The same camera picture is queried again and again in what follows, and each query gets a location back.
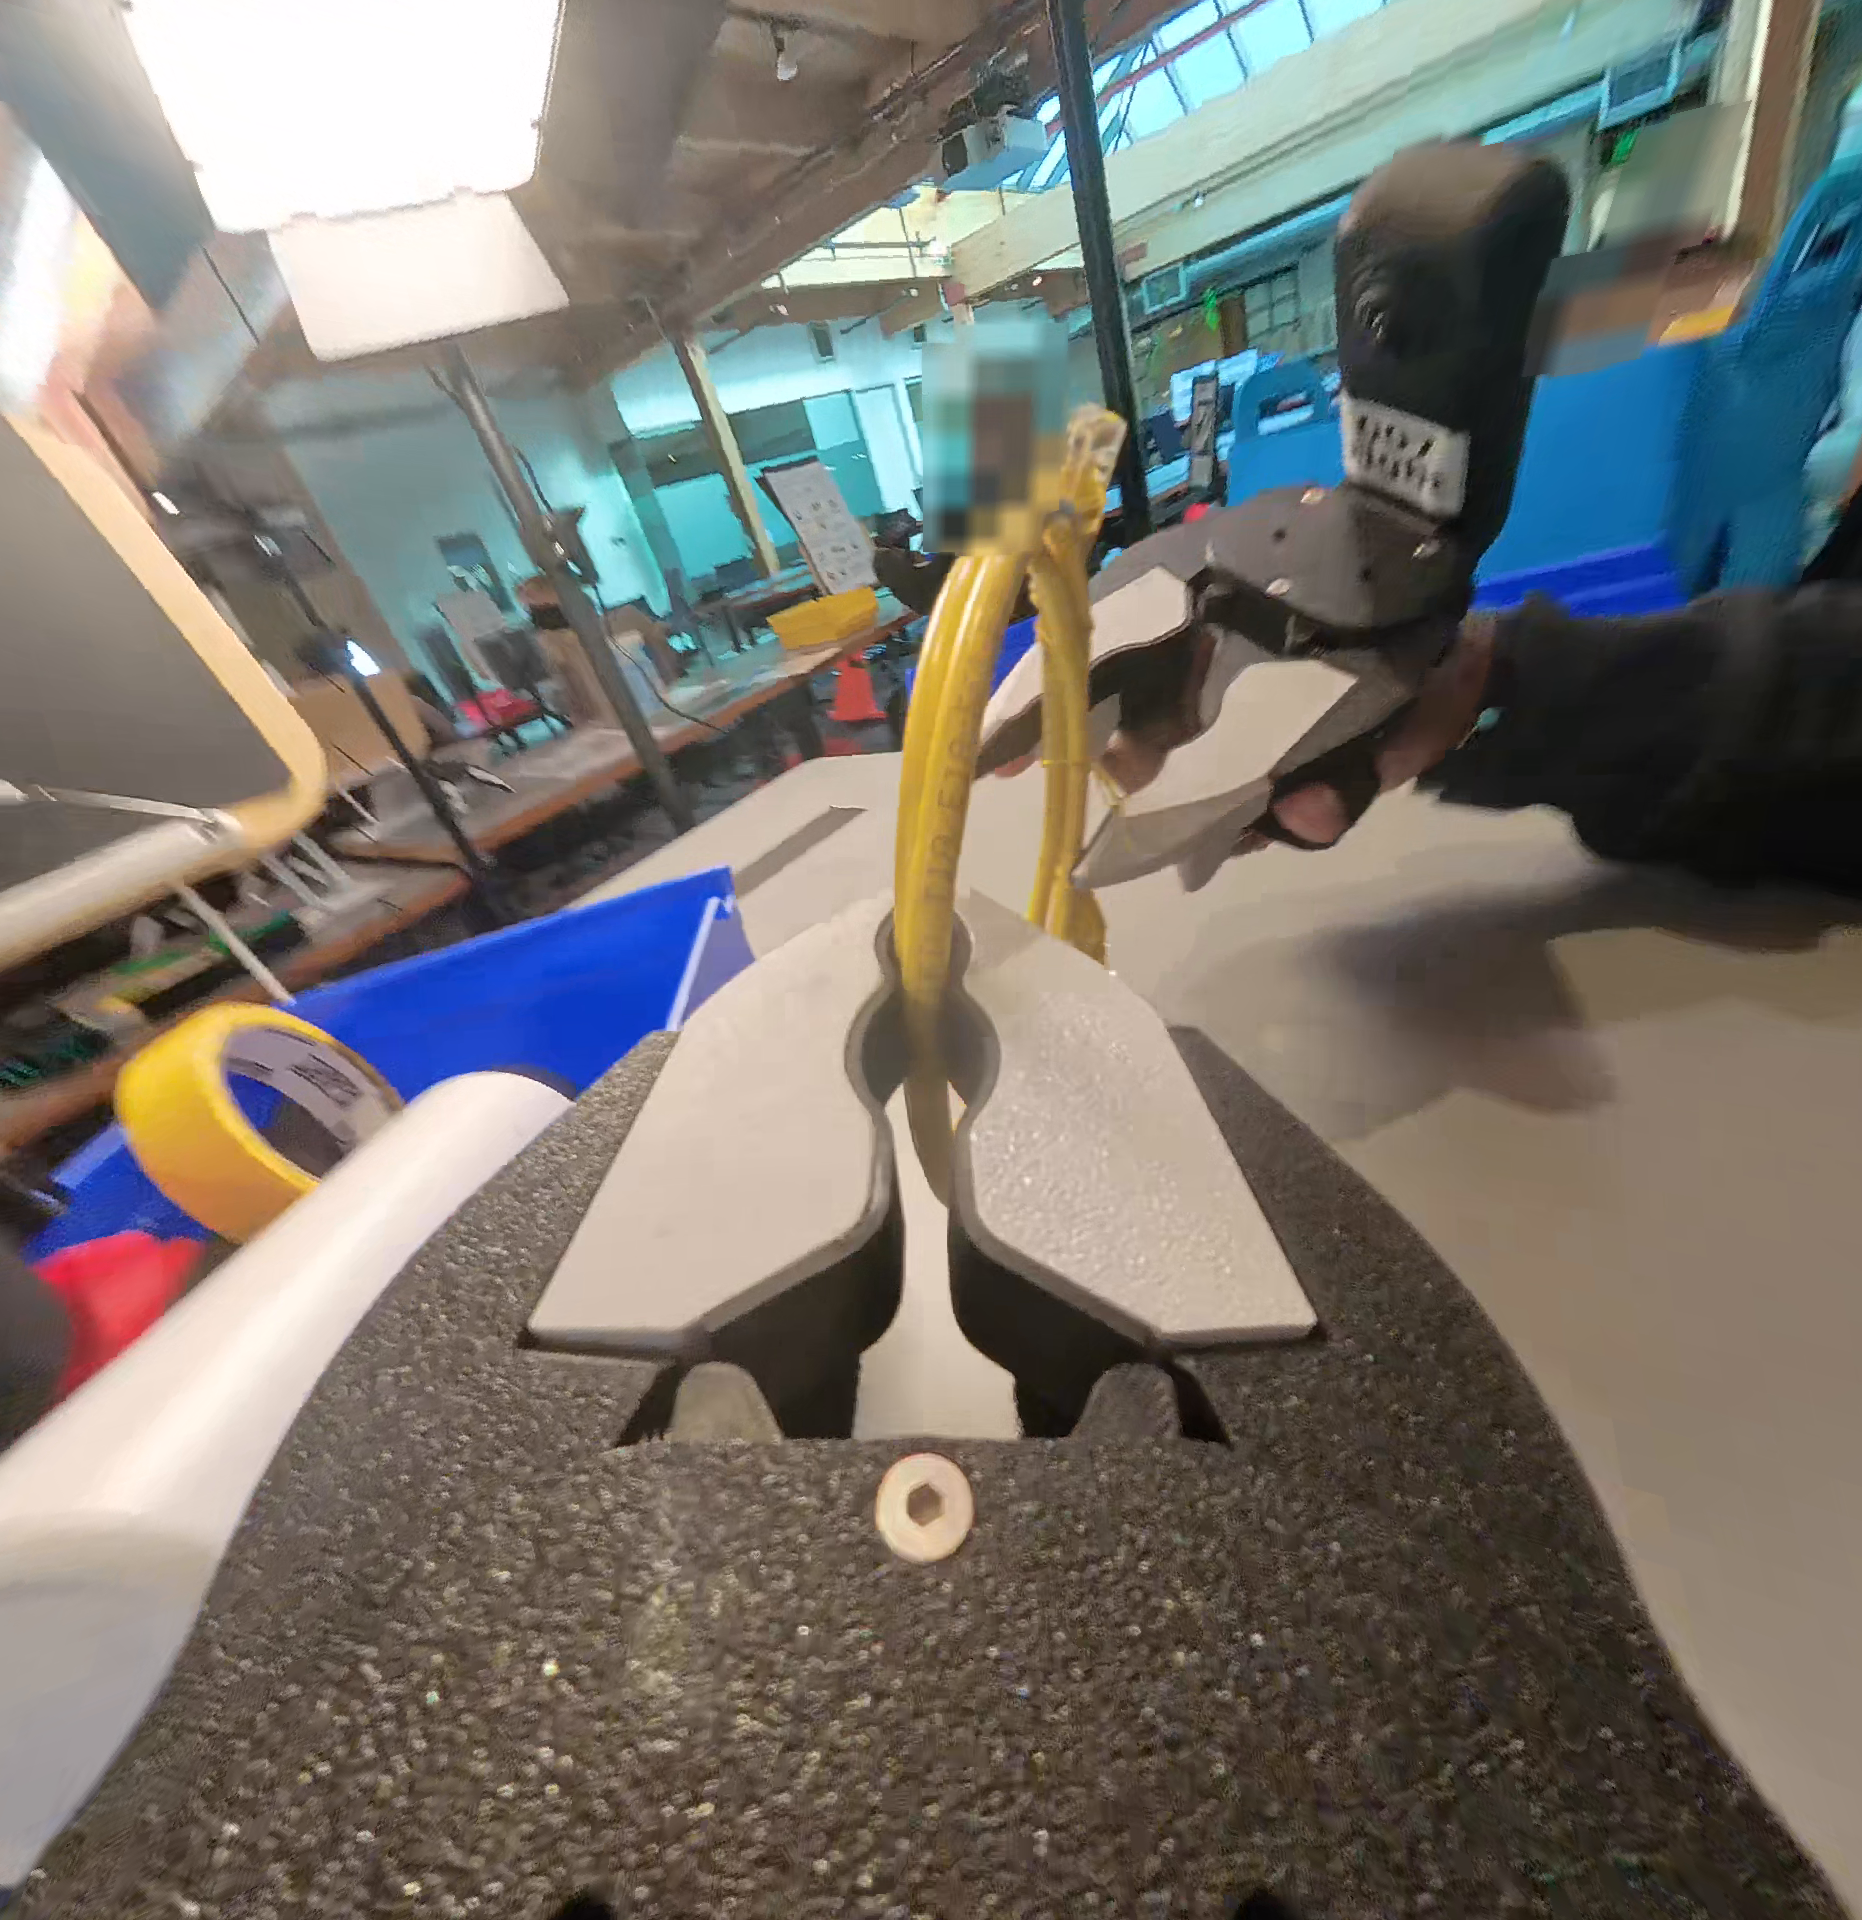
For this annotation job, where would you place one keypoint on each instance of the black board with tan rim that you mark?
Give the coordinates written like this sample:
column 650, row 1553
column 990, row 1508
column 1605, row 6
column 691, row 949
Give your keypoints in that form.
column 77, row 644

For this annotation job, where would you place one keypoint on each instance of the white instruction sign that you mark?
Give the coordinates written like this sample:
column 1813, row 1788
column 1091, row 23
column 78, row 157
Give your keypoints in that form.
column 826, row 524

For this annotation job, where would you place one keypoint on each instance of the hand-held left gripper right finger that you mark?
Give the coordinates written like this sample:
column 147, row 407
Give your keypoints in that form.
column 1126, row 1184

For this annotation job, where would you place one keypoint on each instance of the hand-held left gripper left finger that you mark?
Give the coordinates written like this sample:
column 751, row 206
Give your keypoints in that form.
column 720, row 1184

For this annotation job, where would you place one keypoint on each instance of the person's right hand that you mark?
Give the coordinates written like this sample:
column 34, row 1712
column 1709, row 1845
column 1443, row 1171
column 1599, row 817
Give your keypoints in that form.
column 1449, row 721

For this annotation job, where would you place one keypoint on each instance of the grey metal pole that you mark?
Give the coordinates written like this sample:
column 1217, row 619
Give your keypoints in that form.
column 570, row 601

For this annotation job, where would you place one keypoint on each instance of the white bottle with black lid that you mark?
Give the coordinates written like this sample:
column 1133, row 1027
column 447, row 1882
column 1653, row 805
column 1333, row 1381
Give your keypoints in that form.
column 150, row 1425

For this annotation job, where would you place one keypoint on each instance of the long wooden table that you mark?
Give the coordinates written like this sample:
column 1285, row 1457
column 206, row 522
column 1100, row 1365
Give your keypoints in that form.
column 540, row 781

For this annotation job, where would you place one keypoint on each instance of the yellow plastic bin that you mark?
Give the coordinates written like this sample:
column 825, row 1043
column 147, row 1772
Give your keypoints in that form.
column 826, row 619

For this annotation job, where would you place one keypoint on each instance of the yellow tape roll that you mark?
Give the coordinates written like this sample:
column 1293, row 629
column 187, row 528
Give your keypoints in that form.
column 174, row 1124

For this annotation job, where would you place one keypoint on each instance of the large blue container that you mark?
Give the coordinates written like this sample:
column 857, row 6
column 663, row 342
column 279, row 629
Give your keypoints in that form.
column 1590, row 450

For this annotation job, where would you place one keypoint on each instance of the blue plastic bin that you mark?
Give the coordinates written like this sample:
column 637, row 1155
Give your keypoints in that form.
column 540, row 974

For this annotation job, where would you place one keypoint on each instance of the person's right forearm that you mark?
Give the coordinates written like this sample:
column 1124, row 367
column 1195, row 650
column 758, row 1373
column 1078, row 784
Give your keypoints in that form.
column 1697, row 734

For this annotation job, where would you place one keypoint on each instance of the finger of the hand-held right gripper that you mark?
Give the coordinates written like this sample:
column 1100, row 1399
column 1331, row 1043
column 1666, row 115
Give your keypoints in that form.
column 1260, row 734
column 1134, row 630

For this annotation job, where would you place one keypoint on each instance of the orange traffic cone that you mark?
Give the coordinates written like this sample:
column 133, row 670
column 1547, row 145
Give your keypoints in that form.
column 852, row 699

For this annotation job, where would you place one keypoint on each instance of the black metal pole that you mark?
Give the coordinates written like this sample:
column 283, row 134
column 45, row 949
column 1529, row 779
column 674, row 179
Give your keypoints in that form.
column 1089, row 225

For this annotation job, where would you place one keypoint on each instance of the bright softbox light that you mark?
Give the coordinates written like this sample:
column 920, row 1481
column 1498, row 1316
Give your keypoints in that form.
column 347, row 105

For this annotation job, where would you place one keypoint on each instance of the red plastic block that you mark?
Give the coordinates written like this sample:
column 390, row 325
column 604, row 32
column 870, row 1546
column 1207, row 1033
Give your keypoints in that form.
column 115, row 1304

